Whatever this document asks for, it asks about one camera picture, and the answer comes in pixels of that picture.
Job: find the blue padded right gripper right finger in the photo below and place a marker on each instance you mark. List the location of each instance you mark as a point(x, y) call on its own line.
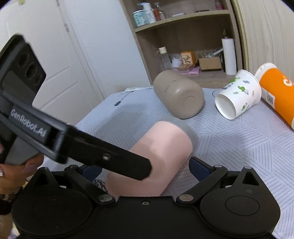
point(208, 177)

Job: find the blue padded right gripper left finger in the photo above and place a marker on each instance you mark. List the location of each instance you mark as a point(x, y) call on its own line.
point(80, 179)

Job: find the pink cup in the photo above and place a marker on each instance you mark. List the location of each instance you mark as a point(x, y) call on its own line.
point(168, 145)

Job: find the taupe cup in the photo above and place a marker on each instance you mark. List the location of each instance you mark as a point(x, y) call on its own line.
point(183, 97)

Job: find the white dinosaur paper cup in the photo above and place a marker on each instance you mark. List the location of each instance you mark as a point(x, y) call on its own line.
point(240, 94)

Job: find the orange paper cup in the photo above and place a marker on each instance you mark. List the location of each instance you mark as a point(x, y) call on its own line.
point(277, 90)

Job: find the person's left hand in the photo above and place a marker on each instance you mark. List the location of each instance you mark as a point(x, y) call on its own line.
point(14, 176)

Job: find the white door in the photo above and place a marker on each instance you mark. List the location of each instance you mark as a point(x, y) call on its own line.
point(69, 91)

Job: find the white patterned table cloth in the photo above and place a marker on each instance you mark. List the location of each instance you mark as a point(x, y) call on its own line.
point(258, 138)

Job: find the black pen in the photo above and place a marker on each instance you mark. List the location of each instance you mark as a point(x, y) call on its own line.
point(124, 96)

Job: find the pink notepad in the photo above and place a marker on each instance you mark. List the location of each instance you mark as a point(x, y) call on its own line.
point(192, 71)

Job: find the small cardboard box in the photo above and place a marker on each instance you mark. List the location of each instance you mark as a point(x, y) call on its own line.
point(210, 63)

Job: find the small orange floral box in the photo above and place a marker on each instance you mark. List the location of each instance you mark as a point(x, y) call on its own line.
point(188, 60)

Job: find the clear bottle beige cap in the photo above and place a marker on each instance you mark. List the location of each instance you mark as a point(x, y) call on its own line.
point(166, 63)

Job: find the white paper towel roll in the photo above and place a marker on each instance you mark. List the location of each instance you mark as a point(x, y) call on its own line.
point(229, 56)

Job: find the wooden shelf unit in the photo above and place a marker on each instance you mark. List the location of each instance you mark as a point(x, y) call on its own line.
point(189, 26)

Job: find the wooden wardrobe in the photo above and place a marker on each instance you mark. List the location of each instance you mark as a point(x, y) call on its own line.
point(266, 33)

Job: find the teal label jar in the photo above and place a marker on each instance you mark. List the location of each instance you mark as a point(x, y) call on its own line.
point(140, 18)

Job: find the small pink bottle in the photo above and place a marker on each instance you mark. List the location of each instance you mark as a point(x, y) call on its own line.
point(218, 5)

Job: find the clear bottle red liquid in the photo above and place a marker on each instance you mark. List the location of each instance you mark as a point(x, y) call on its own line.
point(159, 15)

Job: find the white pump bottle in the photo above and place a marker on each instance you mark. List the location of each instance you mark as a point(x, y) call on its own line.
point(148, 11)

